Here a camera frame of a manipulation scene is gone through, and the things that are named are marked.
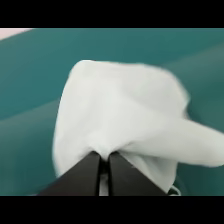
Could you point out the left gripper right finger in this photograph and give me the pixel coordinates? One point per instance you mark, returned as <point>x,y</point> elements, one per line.
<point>131,180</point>

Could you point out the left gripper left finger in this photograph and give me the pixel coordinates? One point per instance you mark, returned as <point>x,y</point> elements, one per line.
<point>81,178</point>

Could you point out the white T-shirt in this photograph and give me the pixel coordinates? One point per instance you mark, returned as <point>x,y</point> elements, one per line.
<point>126,110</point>

